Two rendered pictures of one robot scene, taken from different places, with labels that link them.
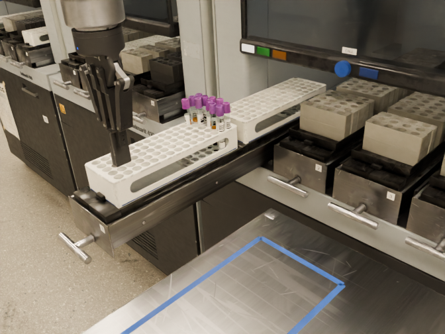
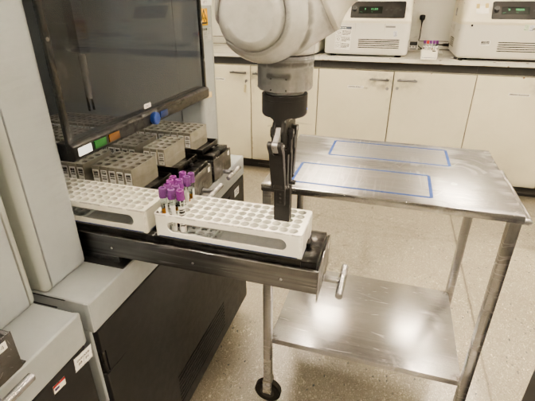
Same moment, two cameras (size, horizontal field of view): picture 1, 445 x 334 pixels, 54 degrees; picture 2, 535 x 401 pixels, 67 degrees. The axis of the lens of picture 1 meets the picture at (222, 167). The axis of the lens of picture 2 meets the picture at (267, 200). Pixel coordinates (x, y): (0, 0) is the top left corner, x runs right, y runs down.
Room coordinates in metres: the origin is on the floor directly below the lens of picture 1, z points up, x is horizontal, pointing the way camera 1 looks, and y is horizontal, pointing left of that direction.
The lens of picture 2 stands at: (1.04, 0.74, 1.23)
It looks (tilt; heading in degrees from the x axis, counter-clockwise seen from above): 26 degrees down; 240
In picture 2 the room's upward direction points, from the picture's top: straight up
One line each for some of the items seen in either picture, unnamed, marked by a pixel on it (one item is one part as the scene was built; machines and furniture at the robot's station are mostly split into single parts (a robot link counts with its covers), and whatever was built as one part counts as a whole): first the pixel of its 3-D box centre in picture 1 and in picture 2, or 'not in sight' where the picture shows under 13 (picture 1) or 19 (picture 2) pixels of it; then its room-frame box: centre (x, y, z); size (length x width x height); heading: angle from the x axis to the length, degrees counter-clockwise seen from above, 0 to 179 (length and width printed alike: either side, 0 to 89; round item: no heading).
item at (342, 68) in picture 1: (342, 68); (155, 118); (0.79, -0.23, 0.98); 0.03 x 0.01 x 0.03; 43
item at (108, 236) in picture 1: (220, 156); (175, 238); (0.84, 0.00, 0.78); 0.73 x 0.14 x 0.09; 133
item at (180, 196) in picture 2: (189, 124); (181, 215); (0.84, 0.07, 0.86); 0.02 x 0.02 x 0.11
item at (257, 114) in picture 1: (273, 109); (99, 204); (0.96, -0.13, 0.83); 0.30 x 0.10 x 0.06; 133
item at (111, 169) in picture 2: (337, 114); (126, 170); (0.87, -0.26, 0.85); 0.12 x 0.02 x 0.06; 43
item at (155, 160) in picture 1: (167, 158); (233, 225); (0.75, 0.11, 0.83); 0.30 x 0.10 x 0.06; 133
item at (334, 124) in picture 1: (324, 121); (142, 173); (0.84, -0.22, 0.85); 0.12 x 0.02 x 0.06; 43
